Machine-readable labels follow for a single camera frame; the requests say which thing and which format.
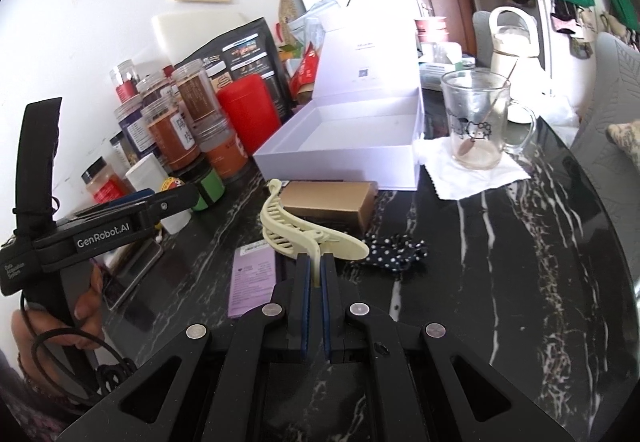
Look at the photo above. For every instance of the cream hair claw clip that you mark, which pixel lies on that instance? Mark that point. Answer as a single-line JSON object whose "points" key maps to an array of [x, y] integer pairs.
{"points": [[300, 234]]}

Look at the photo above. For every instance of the grey padded chair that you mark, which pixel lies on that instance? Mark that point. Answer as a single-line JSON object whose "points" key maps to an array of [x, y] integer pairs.
{"points": [[610, 86], [482, 36]]}

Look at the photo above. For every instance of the white label orange jar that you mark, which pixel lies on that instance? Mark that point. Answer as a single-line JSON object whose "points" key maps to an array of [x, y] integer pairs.
{"points": [[170, 136]]}

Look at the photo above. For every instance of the dark contents clear jar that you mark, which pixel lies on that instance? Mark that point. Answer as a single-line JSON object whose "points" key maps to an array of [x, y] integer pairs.
{"points": [[152, 89]]}

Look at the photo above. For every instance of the black polka-dot scrunchie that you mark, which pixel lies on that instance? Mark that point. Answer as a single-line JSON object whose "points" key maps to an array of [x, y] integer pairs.
{"points": [[395, 254]]}

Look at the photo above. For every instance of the red snack packet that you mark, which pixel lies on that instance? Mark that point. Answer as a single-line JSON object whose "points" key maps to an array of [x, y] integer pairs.
{"points": [[305, 71]]}

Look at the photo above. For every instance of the blue label jar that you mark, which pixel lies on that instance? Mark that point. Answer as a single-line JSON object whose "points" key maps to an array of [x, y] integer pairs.
{"points": [[132, 129]]}

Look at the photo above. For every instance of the glass mug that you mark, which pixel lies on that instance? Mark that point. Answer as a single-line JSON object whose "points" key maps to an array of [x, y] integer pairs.
{"points": [[475, 121]]}

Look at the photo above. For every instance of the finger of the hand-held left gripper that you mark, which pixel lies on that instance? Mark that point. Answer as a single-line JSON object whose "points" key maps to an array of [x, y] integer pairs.
{"points": [[125, 197], [167, 207]]}

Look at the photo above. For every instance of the white cutting board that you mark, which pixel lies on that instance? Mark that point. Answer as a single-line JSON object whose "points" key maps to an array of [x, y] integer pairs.
{"points": [[190, 34]]}

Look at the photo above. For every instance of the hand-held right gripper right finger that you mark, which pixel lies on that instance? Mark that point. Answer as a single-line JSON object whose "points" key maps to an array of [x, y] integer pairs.
{"points": [[327, 307]]}

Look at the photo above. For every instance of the white thermos jug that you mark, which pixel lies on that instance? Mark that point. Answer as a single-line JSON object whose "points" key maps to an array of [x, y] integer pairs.
{"points": [[515, 46]]}

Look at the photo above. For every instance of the woven round trivet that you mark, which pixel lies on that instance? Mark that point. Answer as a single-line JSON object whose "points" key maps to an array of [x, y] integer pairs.
{"points": [[289, 14]]}

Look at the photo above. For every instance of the tall brown label jar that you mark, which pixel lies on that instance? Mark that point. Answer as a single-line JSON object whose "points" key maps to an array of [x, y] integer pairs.
{"points": [[197, 94]]}

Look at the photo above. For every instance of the white paper napkin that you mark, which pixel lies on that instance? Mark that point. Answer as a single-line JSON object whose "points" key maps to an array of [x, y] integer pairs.
{"points": [[450, 177]]}

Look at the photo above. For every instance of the small seed jar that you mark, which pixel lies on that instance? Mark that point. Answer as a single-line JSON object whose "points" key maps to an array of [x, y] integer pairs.
{"points": [[120, 149]]}

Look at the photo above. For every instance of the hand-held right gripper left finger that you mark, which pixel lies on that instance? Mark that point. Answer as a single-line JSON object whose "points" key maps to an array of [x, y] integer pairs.
{"points": [[302, 307]]}

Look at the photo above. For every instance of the red label spice bottle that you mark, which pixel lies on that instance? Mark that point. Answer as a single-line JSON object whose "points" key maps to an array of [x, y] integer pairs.
{"points": [[105, 187]]}

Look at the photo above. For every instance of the crumpled printed paper bag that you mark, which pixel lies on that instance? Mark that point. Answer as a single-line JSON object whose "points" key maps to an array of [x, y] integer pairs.
{"points": [[312, 19]]}

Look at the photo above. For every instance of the red canister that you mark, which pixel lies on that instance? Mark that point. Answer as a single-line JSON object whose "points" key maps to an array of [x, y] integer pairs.
{"points": [[247, 114]]}

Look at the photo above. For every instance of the white gift box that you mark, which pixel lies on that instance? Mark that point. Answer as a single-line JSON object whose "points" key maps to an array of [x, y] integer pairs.
{"points": [[345, 159]]}

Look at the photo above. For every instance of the floral cushion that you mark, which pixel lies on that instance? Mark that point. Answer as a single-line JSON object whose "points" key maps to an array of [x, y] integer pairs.
{"points": [[625, 139]]}

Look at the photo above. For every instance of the silver flat device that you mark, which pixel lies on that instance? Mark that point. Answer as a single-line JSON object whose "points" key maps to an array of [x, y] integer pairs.
{"points": [[132, 272]]}

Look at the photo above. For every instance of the gold cardboard box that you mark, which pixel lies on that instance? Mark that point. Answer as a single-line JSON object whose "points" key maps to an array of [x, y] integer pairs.
{"points": [[325, 207]]}

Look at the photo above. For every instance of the person's left hand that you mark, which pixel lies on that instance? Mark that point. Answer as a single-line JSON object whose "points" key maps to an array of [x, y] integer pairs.
{"points": [[87, 302]]}

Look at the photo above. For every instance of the green label black jar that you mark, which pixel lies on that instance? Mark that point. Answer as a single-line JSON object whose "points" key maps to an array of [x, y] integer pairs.
{"points": [[210, 189]]}

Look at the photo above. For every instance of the short orange jar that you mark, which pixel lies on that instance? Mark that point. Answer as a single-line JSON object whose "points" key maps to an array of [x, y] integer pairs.
{"points": [[225, 154]]}

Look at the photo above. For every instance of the black coffee bag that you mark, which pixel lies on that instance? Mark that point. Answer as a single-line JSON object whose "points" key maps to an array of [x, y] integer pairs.
{"points": [[245, 51]]}

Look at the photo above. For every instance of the person's left forearm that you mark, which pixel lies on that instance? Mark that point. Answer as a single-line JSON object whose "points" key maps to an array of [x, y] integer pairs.
{"points": [[20, 397]]}

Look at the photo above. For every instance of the pink paper cup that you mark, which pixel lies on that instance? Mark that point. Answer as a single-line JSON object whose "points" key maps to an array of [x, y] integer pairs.
{"points": [[432, 29]]}

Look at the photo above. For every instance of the red label clear jar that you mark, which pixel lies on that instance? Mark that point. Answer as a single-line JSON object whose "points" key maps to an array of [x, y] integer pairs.
{"points": [[125, 81]]}

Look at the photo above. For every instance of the purple box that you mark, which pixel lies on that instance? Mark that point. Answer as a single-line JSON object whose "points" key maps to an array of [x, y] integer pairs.
{"points": [[252, 282]]}

